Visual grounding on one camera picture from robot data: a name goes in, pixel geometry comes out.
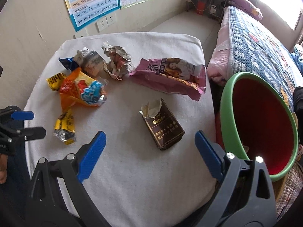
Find purple snack bag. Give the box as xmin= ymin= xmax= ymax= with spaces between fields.
xmin=129 ymin=57 xmax=207 ymax=102

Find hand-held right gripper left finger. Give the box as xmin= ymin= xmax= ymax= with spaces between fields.
xmin=24 ymin=131 xmax=114 ymax=227

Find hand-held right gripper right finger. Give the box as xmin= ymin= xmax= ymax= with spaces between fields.
xmin=187 ymin=130 xmax=277 ymax=227

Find pink pillow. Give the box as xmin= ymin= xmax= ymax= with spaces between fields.
xmin=227 ymin=0 xmax=264 ymax=20

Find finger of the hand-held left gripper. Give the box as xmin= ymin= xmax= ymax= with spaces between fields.
xmin=9 ymin=126 xmax=46 ymax=142
xmin=0 ymin=106 xmax=35 ymax=123

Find floral paper cup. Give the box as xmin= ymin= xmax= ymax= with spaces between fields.
xmin=72 ymin=48 xmax=106 ymax=77

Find window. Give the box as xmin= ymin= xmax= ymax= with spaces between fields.
xmin=237 ymin=0 xmax=303 ymax=31

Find pinyin wall poster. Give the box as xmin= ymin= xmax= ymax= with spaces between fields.
xmin=60 ymin=0 xmax=122 ymax=33

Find yellow candy wrapper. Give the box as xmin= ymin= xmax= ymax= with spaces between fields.
xmin=53 ymin=109 xmax=77 ymax=145
xmin=46 ymin=72 xmax=68 ymax=91

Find crumpled paper wrapper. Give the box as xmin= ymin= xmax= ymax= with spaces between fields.
xmin=101 ymin=41 xmax=136 ymax=81

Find bed with checkered quilt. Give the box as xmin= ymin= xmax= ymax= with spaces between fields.
xmin=221 ymin=6 xmax=303 ymax=114

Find brown cigarette pack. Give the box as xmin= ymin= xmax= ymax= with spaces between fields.
xmin=138 ymin=99 xmax=185 ymax=151

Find blue floral pillow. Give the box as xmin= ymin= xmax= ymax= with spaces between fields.
xmin=291 ymin=43 xmax=303 ymax=74

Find black cloth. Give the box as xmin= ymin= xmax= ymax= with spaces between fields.
xmin=293 ymin=86 xmax=303 ymax=145

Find red bucket with green rim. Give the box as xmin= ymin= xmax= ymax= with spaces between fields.
xmin=216 ymin=72 xmax=299 ymax=182

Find red container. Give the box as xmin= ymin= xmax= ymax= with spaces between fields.
xmin=196 ymin=0 xmax=206 ymax=15

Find blue foil wrapper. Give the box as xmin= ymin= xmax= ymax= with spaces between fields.
xmin=59 ymin=57 xmax=78 ymax=71

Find pink checked cushion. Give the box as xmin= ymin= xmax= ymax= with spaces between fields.
xmin=276 ymin=163 xmax=303 ymax=220

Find white wall socket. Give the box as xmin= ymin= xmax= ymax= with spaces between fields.
xmin=95 ymin=19 xmax=108 ymax=32
xmin=105 ymin=12 xmax=117 ymax=27

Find orange snack bag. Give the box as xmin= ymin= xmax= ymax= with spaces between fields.
xmin=59 ymin=67 xmax=109 ymax=114

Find pink bed sheet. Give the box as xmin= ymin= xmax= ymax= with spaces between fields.
xmin=206 ymin=12 xmax=235 ymax=86

